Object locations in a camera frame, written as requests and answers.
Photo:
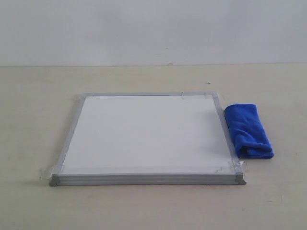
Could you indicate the blue microfibre cloth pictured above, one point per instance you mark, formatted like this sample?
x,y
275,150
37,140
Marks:
x,y
247,132

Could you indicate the white board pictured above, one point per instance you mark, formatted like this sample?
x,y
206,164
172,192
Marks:
x,y
148,138

